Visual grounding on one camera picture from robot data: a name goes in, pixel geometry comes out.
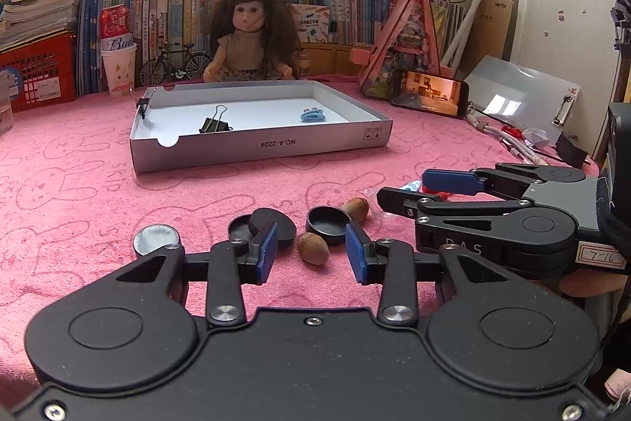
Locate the wooden desk drawer unit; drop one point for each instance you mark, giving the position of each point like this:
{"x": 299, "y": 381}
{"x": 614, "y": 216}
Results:
{"x": 340, "y": 56}

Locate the white cardboard box tray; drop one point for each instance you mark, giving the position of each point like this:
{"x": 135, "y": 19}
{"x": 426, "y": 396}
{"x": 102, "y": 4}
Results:
{"x": 256, "y": 105}

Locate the round lid with silver face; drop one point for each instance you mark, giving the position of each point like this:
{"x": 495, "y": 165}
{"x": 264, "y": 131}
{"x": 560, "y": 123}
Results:
{"x": 157, "y": 239}

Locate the brown cardboard board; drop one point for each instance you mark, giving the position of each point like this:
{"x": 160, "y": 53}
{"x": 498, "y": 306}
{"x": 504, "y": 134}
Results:
{"x": 490, "y": 31}

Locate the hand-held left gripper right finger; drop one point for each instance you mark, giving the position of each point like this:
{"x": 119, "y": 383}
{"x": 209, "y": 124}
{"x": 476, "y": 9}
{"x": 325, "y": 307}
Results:
{"x": 357, "y": 256}

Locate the clear acrylic holder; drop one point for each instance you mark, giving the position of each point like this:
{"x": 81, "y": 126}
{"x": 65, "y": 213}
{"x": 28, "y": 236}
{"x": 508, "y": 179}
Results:
{"x": 5, "y": 105}

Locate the white pipe stand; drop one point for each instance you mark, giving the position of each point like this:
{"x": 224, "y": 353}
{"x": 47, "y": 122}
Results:
{"x": 468, "y": 11}

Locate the brown-haired doll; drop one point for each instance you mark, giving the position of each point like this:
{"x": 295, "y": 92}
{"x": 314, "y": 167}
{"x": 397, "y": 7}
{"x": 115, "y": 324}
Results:
{"x": 246, "y": 41}

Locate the light blue oval clip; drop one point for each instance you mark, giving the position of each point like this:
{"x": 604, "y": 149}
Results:
{"x": 411, "y": 186}

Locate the pocket label printer box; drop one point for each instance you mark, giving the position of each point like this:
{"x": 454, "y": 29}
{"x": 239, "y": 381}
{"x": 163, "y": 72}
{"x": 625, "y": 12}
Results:
{"x": 310, "y": 24}

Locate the red plastic crate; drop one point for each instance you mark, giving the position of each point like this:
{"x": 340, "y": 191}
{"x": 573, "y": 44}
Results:
{"x": 39, "y": 75}

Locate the blue shark-shaped clip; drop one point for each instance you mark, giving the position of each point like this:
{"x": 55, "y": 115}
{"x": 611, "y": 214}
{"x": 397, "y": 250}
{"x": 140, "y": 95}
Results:
{"x": 311, "y": 115}

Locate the black binder clip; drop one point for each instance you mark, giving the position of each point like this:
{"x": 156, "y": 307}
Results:
{"x": 143, "y": 105}
{"x": 215, "y": 125}

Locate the pink triangular toy case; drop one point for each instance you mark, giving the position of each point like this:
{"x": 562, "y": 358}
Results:
{"x": 409, "y": 36}

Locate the black round cap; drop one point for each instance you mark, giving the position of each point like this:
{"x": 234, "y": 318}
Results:
{"x": 328, "y": 226}
{"x": 281, "y": 226}

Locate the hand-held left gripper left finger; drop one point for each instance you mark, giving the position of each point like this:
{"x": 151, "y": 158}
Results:
{"x": 266, "y": 251}

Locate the small beige jar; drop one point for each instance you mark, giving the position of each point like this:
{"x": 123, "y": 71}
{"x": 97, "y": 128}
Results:
{"x": 303, "y": 63}

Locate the brown acorn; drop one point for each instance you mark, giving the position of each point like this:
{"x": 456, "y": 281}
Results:
{"x": 312, "y": 248}
{"x": 356, "y": 210}

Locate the red beer can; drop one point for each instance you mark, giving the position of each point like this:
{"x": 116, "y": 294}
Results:
{"x": 116, "y": 26}

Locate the black toy bicycle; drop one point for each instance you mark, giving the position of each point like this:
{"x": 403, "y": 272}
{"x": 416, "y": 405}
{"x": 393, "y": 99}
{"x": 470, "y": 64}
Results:
{"x": 153, "y": 72}

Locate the pink bunny-print cloth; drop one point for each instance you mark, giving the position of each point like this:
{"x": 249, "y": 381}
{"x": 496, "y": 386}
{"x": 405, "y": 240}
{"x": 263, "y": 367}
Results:
{"x": 74, "y": 184}

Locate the black smartphone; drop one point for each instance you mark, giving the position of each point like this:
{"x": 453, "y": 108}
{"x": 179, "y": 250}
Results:
{"x": 429, "y": 93}

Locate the person's right hand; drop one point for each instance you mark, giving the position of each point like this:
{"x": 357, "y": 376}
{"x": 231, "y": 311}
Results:
{"x": 586, "y": 288}

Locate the white cat-print paper cup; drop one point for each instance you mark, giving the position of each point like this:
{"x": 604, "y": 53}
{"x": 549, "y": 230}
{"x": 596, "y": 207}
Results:
{"x": 119, "y": 73}

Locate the small black object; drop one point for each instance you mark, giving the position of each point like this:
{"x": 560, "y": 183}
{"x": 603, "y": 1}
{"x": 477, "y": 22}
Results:
{"x": 572, "y": 152}

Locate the row of upright books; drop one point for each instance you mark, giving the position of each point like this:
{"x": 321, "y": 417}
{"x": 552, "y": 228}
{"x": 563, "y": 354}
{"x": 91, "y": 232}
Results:
{"x": 172, "y": 16}

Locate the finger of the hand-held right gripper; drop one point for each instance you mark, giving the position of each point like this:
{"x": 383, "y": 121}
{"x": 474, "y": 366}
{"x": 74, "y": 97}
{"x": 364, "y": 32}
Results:
{"x": 448, "y": 182}
{"x": 399, "y": 201}

